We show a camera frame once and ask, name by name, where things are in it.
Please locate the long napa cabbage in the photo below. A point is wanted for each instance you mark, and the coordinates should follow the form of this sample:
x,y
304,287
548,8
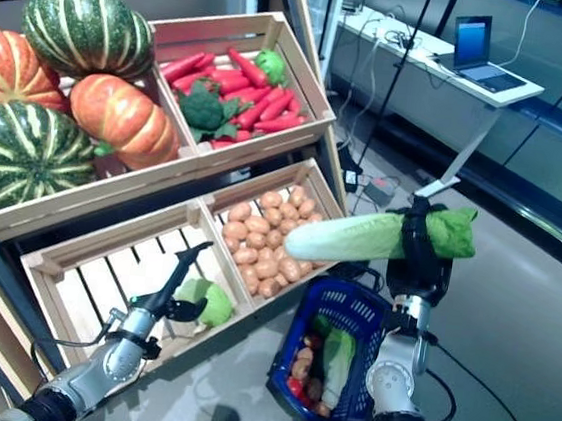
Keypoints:
x,y
338,236
339,352

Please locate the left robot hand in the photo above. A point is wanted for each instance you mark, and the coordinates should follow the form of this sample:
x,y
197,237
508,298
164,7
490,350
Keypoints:
x,y
185,309

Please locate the red-orange plastic carrot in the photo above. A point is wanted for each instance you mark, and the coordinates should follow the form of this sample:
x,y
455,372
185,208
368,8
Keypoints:
x,y
277,105
280,124
259,110
248,69
181,68

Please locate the red apple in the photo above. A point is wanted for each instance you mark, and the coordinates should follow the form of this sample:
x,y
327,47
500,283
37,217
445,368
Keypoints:
x,y
313,341

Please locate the wide wooden slat crate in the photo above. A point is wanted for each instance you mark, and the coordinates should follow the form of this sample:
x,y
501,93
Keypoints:
x,y
123,229

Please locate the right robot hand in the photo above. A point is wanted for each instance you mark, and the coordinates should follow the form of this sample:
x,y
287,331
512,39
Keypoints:
x,y
417,277

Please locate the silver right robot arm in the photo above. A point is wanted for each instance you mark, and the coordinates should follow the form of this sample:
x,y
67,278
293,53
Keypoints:
x,y
394,378

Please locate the black tripod stand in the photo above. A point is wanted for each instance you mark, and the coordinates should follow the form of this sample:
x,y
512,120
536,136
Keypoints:
x,y
400,65

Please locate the wooden carrot crate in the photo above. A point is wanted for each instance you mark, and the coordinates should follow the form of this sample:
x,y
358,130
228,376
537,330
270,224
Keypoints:
x,y
268,144

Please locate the grey power box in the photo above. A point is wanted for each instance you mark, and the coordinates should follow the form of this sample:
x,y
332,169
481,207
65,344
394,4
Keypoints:
x,y
379,191

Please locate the open grey laptop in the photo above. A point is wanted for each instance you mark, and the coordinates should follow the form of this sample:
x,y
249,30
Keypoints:
x,y
491,74

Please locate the pale knobbly potato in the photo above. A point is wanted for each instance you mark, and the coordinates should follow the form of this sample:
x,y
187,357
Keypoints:
x,y
300,369
305,354
322,409

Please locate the green striped pumpkin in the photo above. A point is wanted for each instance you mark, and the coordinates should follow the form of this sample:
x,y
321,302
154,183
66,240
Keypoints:
x,y
84,29
20,153

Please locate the brown potato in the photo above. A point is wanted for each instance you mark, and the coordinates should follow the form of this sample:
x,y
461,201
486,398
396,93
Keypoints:
x,y
234,231
297,196
239,211
269,288
272,200

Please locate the bright green lettuce head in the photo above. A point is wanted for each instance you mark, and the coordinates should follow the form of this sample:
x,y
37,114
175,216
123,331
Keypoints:
x,y
216,304

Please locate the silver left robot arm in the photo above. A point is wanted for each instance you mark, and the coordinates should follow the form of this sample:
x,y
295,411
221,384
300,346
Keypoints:
x,y
115,354

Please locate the grey metal store shelving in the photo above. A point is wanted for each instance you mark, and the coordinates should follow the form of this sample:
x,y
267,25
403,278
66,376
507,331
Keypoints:
x,y
544,143

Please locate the dark green broccoli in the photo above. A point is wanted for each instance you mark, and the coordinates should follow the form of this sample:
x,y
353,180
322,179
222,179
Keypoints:
x,y
201,109

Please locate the large wooden pumpkin crate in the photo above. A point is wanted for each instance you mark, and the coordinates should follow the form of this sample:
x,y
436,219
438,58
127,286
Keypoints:
x,y
86,200

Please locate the white desk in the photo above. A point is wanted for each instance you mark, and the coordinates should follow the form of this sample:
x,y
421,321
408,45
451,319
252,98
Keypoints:
x,y
410,78

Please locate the elongated orange pumpkin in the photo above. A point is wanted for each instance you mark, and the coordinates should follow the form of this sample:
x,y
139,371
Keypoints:
x,y
124,121

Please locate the round orange pumpkin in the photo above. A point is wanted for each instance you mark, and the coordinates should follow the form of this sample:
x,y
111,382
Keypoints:
x,y
4,71

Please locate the red bell pepper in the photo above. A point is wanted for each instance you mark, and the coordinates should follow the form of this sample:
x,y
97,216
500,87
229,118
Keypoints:
x,y
296,388

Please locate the blue plastic shopping basket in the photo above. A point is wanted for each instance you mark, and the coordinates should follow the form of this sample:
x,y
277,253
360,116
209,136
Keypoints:
x,y
351,308

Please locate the black power adapter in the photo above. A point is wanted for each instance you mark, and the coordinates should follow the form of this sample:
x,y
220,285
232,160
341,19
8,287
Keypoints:
x,y
352,178

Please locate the dark green bell pepper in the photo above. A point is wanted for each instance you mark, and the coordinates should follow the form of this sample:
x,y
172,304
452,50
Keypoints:
x,y
321,324

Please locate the light green bell pepper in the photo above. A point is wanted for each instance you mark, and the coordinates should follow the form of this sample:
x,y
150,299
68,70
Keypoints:
x,y
271,66

